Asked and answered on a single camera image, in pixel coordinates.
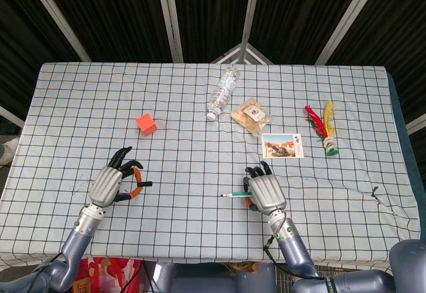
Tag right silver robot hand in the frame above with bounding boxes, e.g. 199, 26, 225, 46
242, 160, 288, 216

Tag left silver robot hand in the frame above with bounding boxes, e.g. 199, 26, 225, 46
89, 146, 144, 207

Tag white green marker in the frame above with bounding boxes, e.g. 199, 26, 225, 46
219, 190, 254, 198

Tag photo postcard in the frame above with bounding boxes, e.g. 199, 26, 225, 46
261, 133, 306, 159

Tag orange cube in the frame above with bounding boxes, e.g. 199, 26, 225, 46
136, 113, 158, 137

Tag clear snack bag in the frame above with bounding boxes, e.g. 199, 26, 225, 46
230, 97, 272, 137

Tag colourful feather shuttlecock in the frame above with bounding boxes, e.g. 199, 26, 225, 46
304, 101, 340, 157

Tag white checkered tablecloth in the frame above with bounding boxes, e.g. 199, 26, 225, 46
0, 61, 426, 272

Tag red patterned bag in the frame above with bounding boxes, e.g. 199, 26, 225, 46
71, 256, 142, 293

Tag clear plastic water bottle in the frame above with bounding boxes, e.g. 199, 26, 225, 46
206, 66, 241, 121

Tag blue-grey robot torso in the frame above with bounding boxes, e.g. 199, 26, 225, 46
142, 261, 277, 293

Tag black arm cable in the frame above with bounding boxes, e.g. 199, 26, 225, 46
262, 234, 325, 280

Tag metal wire rack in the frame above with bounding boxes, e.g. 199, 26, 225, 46
276, 262, 302, 293

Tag white frame bar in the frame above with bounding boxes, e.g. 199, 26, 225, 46
405, 113, 426, 136
0, 105, 25, 129

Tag white triangular frame brace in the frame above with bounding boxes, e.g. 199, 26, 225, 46
210, 43, 274, 65

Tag white frame post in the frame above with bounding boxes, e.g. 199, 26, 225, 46
239, 0, 264, 63
314, 0, 389, 65
154, 0, 184, 63
21, 0, 92, 63

